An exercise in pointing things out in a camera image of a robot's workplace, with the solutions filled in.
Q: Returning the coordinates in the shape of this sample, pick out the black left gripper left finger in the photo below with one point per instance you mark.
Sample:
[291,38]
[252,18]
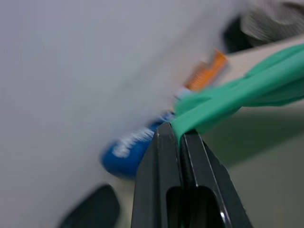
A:
[154,180]

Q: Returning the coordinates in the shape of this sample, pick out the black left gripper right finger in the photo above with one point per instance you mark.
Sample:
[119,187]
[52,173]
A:
[209,180]

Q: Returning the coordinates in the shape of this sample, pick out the green t-shirt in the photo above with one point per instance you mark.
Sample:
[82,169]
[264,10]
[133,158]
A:
[240,92]

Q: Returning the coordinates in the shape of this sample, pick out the grey shorts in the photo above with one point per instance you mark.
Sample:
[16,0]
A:
[268,21]

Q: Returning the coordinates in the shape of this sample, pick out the dark rounded object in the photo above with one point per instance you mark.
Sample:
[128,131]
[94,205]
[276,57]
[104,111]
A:
[92,209]

